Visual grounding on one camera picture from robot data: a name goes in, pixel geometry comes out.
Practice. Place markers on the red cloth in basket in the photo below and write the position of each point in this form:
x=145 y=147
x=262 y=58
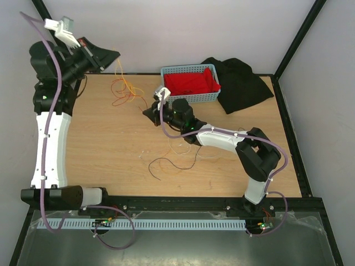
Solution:
x=191 y=83

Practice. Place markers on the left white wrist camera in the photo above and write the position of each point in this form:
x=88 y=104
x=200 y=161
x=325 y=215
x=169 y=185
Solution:
x=63 y=30

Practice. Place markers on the light blue perforated basket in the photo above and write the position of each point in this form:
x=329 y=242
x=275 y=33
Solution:
x=195 y=68

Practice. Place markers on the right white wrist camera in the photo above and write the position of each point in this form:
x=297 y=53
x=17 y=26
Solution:
x=161 y=95

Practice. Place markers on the black metal frame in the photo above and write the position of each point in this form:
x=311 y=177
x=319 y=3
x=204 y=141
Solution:
x=234 y=205

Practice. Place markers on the light blue slotted cable duct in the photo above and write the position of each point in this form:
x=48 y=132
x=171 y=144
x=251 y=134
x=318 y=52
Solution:
x=157 y=224

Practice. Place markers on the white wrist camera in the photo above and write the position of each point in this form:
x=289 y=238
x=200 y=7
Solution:
x=161 y=95
x=63 y=30

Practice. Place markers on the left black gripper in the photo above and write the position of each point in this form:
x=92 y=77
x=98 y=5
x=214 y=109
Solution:
x=97 y=57

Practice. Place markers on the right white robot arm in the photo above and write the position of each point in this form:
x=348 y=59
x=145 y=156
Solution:
x=260 y=158

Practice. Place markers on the black folded cloth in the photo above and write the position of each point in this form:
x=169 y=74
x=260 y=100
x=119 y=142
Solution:
x=240 y=87

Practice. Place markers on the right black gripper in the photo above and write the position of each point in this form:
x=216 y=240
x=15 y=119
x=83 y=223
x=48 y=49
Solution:
x=153 y=113

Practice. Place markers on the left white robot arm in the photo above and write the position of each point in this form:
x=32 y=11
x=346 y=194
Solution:
x=59 y=72

